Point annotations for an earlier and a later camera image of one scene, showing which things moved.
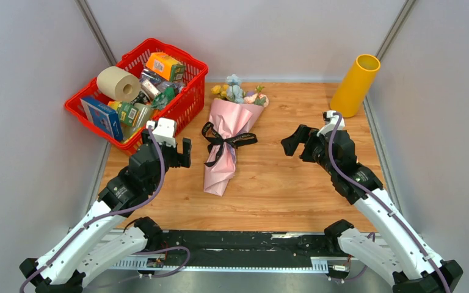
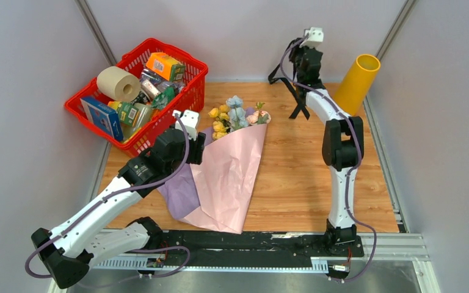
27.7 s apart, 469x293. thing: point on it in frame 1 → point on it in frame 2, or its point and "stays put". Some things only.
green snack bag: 160,102 stays put
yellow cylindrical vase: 349,99 stays put
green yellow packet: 127,112 stays put
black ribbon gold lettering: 214,138 → 301,93
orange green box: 164,65 stays put
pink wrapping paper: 232,117 → 225,180
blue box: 104,116 stays put
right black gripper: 301,135 → 296,49
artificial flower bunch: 233,92 → 230,116
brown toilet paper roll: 119,84 stays put
